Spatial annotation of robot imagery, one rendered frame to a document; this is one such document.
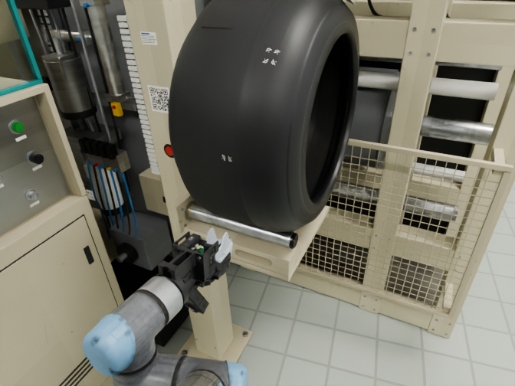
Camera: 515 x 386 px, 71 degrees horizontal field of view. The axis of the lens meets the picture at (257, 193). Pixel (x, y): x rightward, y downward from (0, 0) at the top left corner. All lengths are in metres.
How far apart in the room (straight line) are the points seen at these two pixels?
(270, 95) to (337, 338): 1.43
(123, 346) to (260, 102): 0.45
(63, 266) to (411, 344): 1.52
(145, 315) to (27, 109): 0.79
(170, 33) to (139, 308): 0.67
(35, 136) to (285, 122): 0.80
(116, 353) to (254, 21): 0.62
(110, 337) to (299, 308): 1.50
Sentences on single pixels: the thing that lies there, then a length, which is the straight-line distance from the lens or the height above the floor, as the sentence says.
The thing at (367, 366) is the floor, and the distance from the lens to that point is 1.86.
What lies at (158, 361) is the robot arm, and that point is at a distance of 0.66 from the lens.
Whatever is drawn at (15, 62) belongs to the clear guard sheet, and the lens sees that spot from 1.19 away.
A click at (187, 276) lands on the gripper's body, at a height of 1.07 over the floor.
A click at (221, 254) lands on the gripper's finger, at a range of 0.76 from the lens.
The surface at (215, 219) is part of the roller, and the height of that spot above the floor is 0.91.
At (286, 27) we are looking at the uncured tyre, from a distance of 0.74.
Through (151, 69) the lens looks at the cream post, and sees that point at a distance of 1.07.
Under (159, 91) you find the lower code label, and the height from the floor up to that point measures 1.24.
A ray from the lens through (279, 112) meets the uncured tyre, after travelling 0.68.
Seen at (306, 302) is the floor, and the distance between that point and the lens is 2.03.
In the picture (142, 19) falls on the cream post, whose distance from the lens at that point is 1.04.
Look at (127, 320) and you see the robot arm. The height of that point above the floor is 1.11.
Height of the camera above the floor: 1.55
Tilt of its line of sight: 33 degrees down
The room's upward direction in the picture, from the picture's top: 2 degrees counter-clockwise
